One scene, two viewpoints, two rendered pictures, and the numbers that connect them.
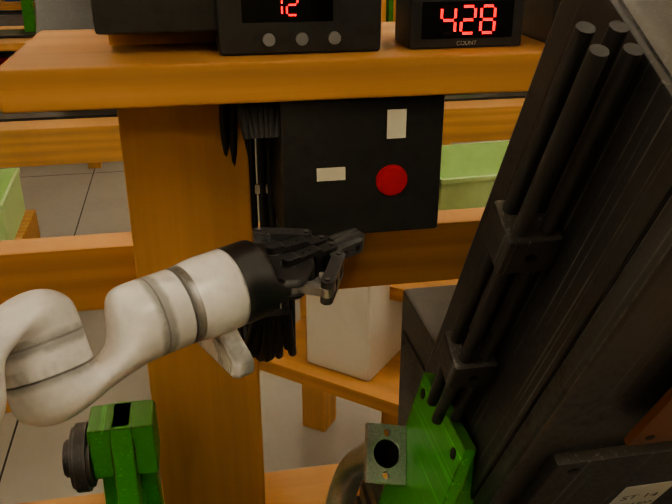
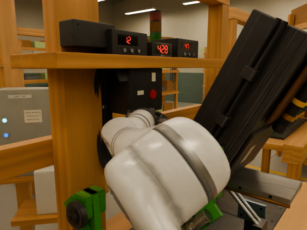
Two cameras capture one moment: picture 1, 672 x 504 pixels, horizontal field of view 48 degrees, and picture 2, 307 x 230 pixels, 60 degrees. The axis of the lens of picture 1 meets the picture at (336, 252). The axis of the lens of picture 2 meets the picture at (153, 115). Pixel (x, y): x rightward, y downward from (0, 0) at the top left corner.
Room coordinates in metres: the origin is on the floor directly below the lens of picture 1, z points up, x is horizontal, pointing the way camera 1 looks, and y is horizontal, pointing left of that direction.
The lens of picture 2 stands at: (0.05, 0.53, 1.51)
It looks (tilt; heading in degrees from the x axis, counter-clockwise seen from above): 10 degrees down; 320
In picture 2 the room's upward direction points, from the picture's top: straight up
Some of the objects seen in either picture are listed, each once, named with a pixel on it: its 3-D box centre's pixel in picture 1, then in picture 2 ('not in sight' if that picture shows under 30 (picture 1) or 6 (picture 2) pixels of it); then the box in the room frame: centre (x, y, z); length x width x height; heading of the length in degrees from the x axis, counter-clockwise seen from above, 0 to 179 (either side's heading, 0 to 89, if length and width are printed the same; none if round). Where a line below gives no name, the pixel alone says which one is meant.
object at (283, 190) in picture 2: not in sight; (235, 178); (0.54, -0.26, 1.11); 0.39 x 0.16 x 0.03; 11
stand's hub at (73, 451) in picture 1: (79, 457); (75, 215); (0.67, 0.28, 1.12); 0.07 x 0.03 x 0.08; 11
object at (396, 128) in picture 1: (351, 152); (134, 89); (0.81, -0.02, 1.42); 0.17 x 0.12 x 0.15; 101
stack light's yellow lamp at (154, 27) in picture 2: not in sight; (155, 27); (0.94, -0.23, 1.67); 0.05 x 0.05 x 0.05
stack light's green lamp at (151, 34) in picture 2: not in sight; (155, 38); (0.94, -0.23, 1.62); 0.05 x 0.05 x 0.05
